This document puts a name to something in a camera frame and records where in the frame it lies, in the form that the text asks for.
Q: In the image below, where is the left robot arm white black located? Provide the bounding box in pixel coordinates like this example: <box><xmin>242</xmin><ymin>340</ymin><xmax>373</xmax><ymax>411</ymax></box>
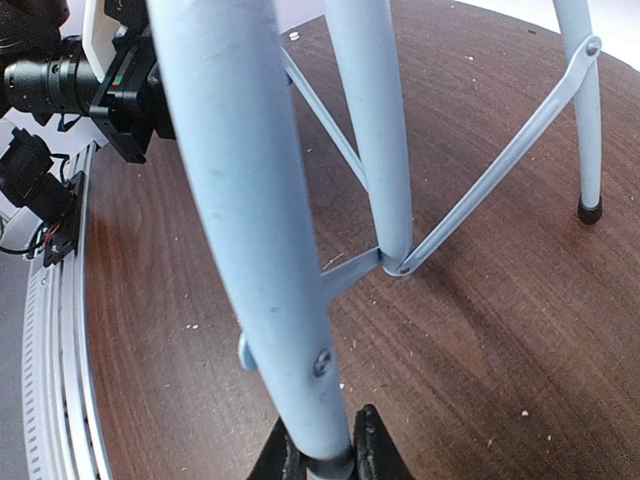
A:
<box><xmin>1</xmin><ymin>1</ymin><xmax>175</xmax><ymax>164</ymax></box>

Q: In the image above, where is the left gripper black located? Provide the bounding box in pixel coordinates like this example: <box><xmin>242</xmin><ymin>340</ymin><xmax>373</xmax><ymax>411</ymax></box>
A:
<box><xmin>89</xmin><ymin>1</ymin><xmax>175</xmax><ymax>164</ymax></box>

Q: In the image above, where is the light blue music stand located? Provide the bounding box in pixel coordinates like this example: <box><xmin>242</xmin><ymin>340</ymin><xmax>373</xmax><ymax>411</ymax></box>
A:
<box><xmin>147</xmin><ymin>1</ymin><xmax>602</xmax><ymax>479</ymax></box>

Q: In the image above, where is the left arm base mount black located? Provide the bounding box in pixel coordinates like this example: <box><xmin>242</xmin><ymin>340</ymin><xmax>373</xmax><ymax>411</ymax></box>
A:
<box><xmin>43</xmin><ymin>171</ymin><xmax>87</xmax><ymax>268</ymax></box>

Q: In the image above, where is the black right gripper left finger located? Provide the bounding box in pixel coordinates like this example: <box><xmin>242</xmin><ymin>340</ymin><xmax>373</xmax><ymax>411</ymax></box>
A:
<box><xmin>249</xmin><ymin>418</ymin><xmax>305</xmax><ymax>480</ymax></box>

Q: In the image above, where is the aluminium front rail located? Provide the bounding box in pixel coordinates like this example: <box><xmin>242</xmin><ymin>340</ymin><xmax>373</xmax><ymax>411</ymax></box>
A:
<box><xmin>22</xmin><ymin>139</ymin><xmax>116</xmax><ymax>480</ymax></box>

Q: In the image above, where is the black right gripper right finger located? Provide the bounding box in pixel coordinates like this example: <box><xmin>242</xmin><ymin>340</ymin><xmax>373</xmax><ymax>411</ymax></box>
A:
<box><xmin>353</xmin><ymin>404</ymin><xmax>414</xmax><ymax>480</ymax></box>

